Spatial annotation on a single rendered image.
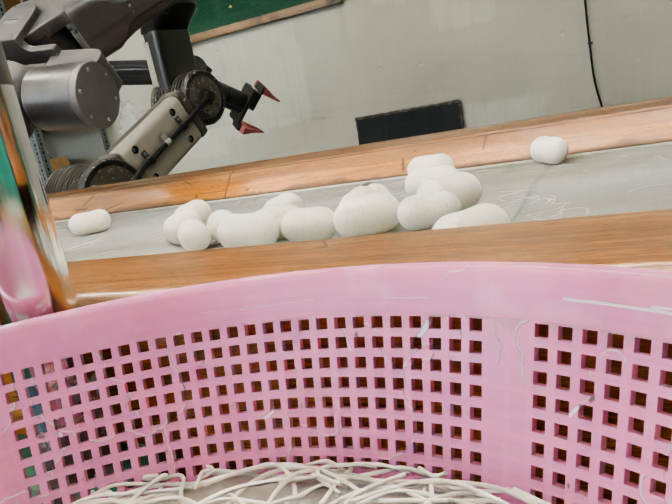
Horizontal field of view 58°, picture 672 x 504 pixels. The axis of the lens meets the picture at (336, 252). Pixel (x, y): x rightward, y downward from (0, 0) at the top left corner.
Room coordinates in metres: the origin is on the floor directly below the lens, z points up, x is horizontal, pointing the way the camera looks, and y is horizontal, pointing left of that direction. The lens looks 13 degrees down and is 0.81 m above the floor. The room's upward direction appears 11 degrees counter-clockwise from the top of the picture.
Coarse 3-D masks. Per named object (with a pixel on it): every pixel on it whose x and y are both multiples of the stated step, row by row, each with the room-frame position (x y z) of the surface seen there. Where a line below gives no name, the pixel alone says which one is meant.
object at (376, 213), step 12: (384, 192) 0.31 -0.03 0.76; (348, 204) 0.30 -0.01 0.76; (360, 204) 0.30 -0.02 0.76; (372, 204) 0.30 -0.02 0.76; (384, 204) 0.30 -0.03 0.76; (396, 204) 0.30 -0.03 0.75; (336, 216) 0.30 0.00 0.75; (348, 216) 0.30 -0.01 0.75; (360, 216) 0.30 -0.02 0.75; (372, 216) 0.30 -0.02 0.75; (384, 216) 0.30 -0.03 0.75; (396, 216) 0.30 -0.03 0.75; (336, 228) 0.30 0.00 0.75; (348, 228) 0.30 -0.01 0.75; (360, 228) 0.30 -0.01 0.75; (372, 228) 0.30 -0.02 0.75; (384, 228) 0.30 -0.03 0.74
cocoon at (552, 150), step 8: (544, 136) 0.44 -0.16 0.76; (536, 144) 0.43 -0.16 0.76; (544, 144) 0.42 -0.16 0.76; (552, 144) 0.42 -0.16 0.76; (560, 144) 0.42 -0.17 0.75; (536, 152) 0.43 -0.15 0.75; (544, 152) 0.42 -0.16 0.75; (552, 152) 0.42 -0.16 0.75; (560, 152) 0.42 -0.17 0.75; (536, 160) 0.44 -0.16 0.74; (544, 160) 0.42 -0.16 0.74; (552, 160) 0.42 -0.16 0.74; (560, 160) 0.42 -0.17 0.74
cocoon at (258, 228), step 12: (228, 216) 0.33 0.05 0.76; (240, 216) 0.32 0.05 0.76; (252, 216) 0.32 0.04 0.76; (264, 216) 0.32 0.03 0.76; (228, 228) 0.32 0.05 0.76; (240, 228) 0.32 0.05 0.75; (252, 228) 0.31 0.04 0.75; (264, 228) 0.31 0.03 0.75; (276, 228) 0.32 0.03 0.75; (228, 240) 0.32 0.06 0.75; (240, 240) 0.32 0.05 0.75; (252, 240) 0.31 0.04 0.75; (264, 240) 0.31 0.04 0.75; (276, 240) 0.32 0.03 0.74
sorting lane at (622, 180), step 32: (576, 160) 0.43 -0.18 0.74; (608, 160) 0.40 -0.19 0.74; (640, 160) 0.38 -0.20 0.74; (288, 192) 0.55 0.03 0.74; (320, 192) 0.51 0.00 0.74; (512, 192) 0.35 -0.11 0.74; (544, 192) 0.33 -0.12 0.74; (576, 192) 0.32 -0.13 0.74; (608, 192) 0.30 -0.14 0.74; (640, 192) 0.29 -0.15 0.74; (64, 224) 0.64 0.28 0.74; (128, 224) 0.54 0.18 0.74; (160, 224) 0.50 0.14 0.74; (96, 256) 0.40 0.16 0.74
